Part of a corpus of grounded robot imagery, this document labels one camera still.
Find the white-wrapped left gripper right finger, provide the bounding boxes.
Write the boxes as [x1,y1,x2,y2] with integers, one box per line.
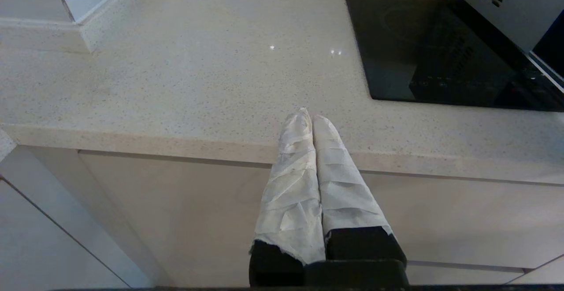
[312,115,408,264]

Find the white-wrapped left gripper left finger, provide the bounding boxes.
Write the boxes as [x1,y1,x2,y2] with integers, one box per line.
[249,107,326,287]

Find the dark glass microwave door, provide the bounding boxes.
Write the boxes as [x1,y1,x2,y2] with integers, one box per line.
[526,7,564,96]

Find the silver microwave oven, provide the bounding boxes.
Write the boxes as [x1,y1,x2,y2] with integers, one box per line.
[449,0,564,56]

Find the white cabinet drawer front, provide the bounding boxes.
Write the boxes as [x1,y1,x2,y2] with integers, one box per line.
[79,150,564,287]

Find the black induction cooktop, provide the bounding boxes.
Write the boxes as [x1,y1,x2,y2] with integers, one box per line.
[344,0,564,112]

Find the white cabinet filler panel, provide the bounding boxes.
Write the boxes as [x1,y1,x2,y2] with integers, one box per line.
[0,145,174,288]

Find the white cabinet door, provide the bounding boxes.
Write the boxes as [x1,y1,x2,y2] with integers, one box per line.
[0,179,130,291]

